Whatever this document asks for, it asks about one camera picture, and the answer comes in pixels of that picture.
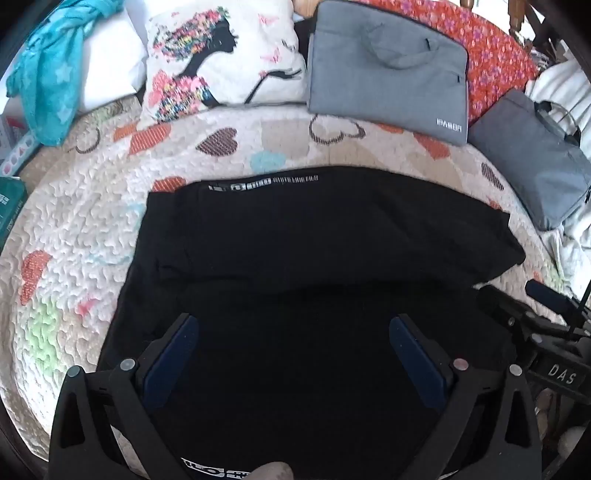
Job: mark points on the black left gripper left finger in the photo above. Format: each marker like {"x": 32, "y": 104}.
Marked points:
{"x": 92, "y": 405}

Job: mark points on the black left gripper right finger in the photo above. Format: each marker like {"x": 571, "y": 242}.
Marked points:
{"x": 487, "y": 427}

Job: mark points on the black pants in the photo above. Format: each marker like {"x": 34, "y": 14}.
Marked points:
{"x": 294, "y": 279}

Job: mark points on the dark grey laptop bag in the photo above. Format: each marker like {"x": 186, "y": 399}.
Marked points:
{"x": 542, "y": 162}

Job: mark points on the quilted heart pattern bedspread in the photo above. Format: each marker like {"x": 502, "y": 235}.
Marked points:
{"x": 68, "y": 252}

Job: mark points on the green box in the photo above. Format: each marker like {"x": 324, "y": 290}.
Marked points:
{"x": 13, "y": 195}

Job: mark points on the red floral pillow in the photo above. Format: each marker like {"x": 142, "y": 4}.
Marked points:
{"x": 496, "y": 62}

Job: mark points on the light grey laptop bag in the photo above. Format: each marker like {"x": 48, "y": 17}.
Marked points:
{"x": 376, "y": 65}

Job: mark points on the teal star scarf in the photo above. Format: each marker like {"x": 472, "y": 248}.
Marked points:
{"x": 47, "y": 74}

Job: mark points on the plain white pillow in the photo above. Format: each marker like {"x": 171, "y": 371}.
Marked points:
{"x": 113, "y": 64}

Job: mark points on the white pillow with woman print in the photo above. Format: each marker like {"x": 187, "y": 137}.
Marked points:
{"x": 205, "y": 54}

